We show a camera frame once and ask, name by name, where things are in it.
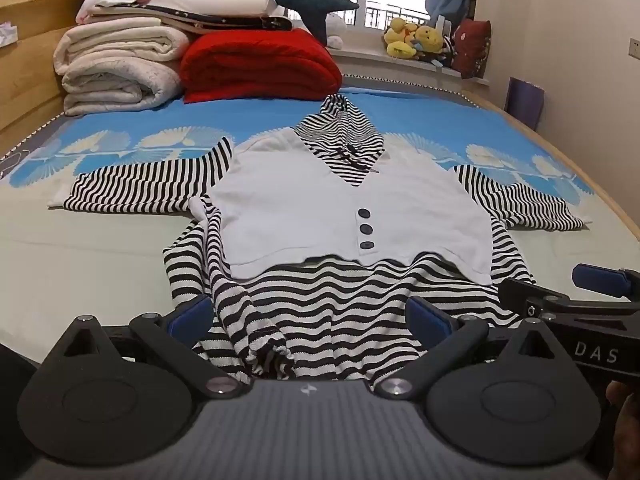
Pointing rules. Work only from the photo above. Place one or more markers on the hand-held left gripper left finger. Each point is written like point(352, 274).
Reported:
point(192, 320)

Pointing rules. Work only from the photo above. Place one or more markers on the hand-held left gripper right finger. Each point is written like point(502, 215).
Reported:
point(430, 322)

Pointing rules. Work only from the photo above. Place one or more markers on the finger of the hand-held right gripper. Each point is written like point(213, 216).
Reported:
point(530, 300)
point(600, 280)

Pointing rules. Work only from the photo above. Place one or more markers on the black white striped hooded sweater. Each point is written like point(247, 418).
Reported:
point(300, 210)

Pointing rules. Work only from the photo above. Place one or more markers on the person's right hand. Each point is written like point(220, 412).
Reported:
point(625, 410)

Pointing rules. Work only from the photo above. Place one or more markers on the blue patterned bed mat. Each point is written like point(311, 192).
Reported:
point(75, 240)

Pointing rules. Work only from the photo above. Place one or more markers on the purple board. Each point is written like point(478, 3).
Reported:
point(525, 102)

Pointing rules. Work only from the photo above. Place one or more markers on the speckled white folded quilt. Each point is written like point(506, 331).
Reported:
point(115, 87)

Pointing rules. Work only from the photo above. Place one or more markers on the dark red cushion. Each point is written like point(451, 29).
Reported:
point(472, 47)

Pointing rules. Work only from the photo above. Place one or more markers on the black white striped plush toy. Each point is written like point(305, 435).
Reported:
point(447, 50)

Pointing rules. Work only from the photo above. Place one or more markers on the red folded blanket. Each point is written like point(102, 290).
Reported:
point(260, 65)

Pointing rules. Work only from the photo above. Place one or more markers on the white windowsill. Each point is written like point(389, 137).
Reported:
point(370, 57)

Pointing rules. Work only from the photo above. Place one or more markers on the yellow plush toy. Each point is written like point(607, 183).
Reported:
point(430, 37)
point(400, 42)

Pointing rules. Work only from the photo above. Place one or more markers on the wooden headboard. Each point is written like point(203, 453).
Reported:
point(30, 85)

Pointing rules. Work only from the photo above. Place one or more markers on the cream folded blanket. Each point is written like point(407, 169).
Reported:
point(120, 42)

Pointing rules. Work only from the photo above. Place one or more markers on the navy star patterned blanket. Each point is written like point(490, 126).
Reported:
point(240, 22)

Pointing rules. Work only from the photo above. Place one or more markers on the tissue box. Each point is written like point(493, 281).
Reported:
point(7, 35)

